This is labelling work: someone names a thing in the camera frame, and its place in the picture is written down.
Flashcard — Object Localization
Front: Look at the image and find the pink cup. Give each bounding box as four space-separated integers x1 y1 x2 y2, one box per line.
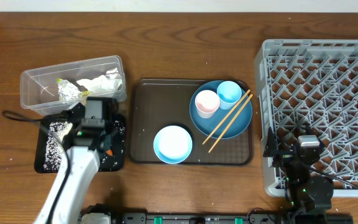
195 90 220 119

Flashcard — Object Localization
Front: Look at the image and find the light blue bowl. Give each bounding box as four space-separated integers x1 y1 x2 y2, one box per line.
153 125 193 164

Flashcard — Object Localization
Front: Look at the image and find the orange carrot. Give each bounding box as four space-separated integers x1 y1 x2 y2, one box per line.
106 149 113 156

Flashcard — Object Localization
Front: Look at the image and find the white napkin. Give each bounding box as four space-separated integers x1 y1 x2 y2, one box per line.
76 68 122 93

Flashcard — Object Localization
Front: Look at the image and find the yellow snack wrapper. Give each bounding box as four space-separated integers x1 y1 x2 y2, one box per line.
78 91 90 97

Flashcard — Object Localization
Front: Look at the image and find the aluminium foil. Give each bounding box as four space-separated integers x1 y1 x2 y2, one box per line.
57 78 81 101

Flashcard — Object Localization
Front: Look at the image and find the white rice pile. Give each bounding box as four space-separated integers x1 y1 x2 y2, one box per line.
43 121 73 172

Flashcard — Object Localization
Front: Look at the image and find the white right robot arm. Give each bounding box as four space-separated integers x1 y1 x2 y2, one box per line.
263 126 334 223

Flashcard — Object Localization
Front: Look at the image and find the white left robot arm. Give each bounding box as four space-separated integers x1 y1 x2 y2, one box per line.
35 97 119 223

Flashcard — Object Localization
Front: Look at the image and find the grey dishwasher rack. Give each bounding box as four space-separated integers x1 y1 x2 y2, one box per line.
254 39 358 197

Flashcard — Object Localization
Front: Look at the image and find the black waste tray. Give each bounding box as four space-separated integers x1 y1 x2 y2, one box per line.
34 114 126 174

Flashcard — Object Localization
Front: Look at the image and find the lower wooden chopstick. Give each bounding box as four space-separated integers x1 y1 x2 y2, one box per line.
203 91 253 153

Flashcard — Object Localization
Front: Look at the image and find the wooden chopstick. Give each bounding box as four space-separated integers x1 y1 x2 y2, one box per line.
202 90 253 151
203 91 253 153

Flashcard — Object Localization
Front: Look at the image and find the upper wooden chopstick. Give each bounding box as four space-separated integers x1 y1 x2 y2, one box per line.
202 90 253 151

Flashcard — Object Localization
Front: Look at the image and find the light blue cup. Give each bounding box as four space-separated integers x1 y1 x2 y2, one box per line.
216 81 242 110

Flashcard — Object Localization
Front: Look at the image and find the brown serving tray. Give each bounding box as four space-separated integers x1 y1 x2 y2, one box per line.
127 79 254 166

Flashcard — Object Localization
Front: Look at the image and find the clear plastic bin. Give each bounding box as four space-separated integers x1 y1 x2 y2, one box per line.
20 55 127 116

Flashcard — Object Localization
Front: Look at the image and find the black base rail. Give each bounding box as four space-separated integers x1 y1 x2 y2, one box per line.
82 205 354 224

